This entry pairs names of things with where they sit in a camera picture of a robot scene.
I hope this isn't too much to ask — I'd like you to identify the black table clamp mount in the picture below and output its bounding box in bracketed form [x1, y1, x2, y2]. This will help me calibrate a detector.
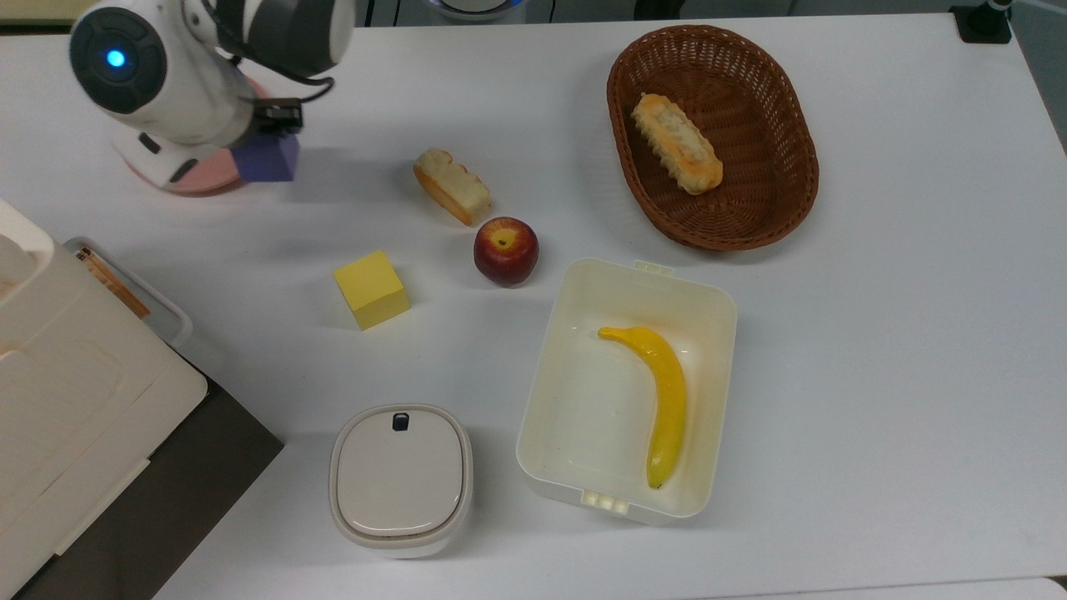
[952, 0, 1014, 44]

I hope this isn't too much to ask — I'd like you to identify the long baked bread roll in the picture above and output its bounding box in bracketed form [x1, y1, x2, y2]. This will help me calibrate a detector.
[630, 92, 724, 196]

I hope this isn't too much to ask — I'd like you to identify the clear plastic stick holder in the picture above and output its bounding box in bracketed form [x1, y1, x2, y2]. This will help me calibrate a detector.
[65, 237, 193, 348]

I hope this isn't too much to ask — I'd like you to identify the orange crust bread slice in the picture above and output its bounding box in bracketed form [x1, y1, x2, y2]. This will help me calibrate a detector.
[413, 148, 493, 227]

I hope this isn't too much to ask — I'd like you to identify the brown wicker basket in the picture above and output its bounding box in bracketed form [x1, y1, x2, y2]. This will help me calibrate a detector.
[606, 24, 820, 252]

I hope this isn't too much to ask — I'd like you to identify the pink plate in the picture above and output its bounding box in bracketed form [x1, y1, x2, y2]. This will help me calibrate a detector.
[125, 79, 253, 198]

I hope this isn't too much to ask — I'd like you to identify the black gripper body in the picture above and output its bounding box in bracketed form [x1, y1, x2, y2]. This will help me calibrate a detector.
[250, 97, 303, 138]

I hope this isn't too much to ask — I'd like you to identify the yellow banana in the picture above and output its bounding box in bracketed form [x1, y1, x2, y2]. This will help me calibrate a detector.
[598, 325, 689, 490]

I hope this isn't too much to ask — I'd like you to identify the small white lidded bin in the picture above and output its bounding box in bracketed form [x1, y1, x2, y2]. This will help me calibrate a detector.
[328, 404, 474, 559]

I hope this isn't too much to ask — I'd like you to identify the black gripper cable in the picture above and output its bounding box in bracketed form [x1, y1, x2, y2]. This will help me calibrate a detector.
[200, 0, 336, 105]

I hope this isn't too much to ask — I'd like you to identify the purple cube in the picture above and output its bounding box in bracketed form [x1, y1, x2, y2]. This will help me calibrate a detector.
[232, 132, 301, 183]

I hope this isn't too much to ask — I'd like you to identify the beige box lid stack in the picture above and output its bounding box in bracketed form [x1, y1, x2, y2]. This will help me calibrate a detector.
[0, 198, 209, 600]

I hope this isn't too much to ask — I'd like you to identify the yellow cube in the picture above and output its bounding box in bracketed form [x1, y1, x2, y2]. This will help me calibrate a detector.
[333, 250, 411, 331]

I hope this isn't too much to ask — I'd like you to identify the red apple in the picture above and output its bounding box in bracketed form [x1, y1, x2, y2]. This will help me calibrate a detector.
[473, 217, 540, 288]

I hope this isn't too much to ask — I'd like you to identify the brown sticks bundle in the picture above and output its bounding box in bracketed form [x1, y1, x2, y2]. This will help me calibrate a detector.
[75, 248, 153, 320]

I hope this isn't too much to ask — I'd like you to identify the open cream plastic box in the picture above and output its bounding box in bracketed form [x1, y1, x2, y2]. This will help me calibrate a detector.
[515, 258, 739, 528]

